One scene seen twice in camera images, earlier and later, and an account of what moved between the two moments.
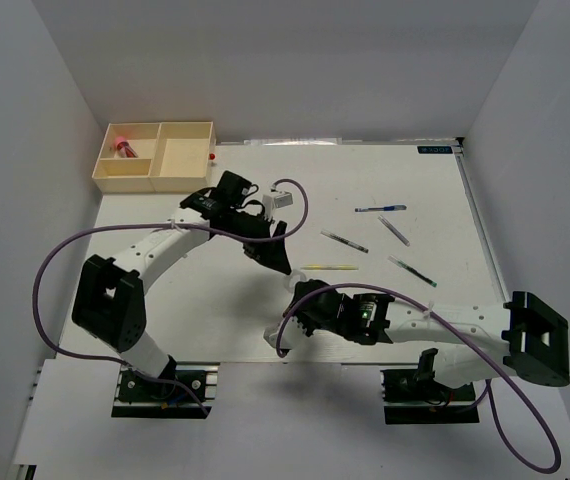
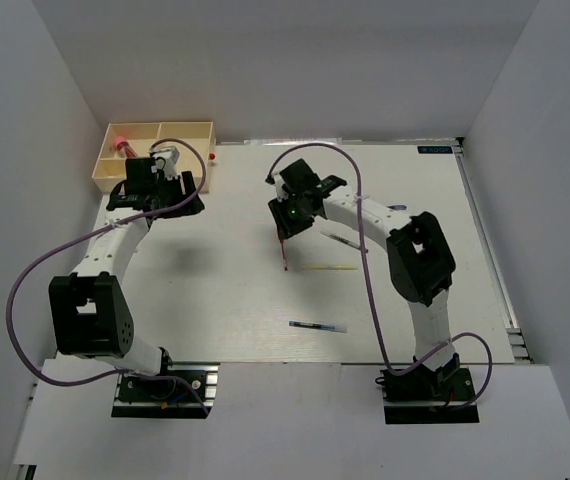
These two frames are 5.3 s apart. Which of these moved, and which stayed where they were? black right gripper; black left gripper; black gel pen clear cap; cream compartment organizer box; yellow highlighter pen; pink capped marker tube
Moved: black right gripper; black left gripper
Stayed: pink capped marker tube; yellow highlighter pen; black gel pen clear cap; cream compartment organizer box
